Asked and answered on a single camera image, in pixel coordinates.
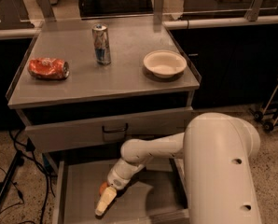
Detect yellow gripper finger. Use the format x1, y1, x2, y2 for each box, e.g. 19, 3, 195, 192
95, 187, 117, 217

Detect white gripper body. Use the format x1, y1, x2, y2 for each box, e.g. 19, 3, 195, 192
106, 168, 132, 190

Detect orange fruit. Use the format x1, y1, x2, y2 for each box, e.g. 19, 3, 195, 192
99, 182, 108, 196

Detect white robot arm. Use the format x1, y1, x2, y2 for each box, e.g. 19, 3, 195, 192
95, 113, 262, 224

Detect open middle grey drawer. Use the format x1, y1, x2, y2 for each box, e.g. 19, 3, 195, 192
52, 144, 191, 224

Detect top grey drawer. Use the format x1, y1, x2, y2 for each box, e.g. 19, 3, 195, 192
25, 106, 192, 153

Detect grey metal drawer cabinet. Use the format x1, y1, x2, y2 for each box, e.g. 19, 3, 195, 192
6, 16, 202, 165

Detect black stand leg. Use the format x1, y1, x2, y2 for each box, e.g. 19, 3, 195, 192
0, 151, 22, 207

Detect white bowl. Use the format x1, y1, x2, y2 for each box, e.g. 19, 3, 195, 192
143, 50, 187, 78

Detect crushed orange soda can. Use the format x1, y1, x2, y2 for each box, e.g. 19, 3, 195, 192
27, 58, 70, 80

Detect tall silver blue can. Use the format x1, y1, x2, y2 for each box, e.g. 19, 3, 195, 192
92, 23, 111, 65

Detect black drawer handle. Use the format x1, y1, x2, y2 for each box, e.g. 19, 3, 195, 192
102, 123, 129, 133

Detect black floor cables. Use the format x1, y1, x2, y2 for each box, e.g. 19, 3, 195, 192
0, 129, 58, 224

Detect wheeled cart frame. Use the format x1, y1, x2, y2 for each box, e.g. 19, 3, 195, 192
250, 78, 278, 133

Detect middle metal post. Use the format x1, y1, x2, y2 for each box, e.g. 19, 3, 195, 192
153, 0, 164, 25

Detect metal post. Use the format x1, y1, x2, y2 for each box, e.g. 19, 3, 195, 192
244, 0, 263, 21
36, 0, 56, 21
153, 0, 164, 25

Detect left metal post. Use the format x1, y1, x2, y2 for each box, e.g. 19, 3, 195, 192
36, 0, 56, 21

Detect right metal post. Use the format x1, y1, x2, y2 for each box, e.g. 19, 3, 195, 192
244, 0, 263, 21

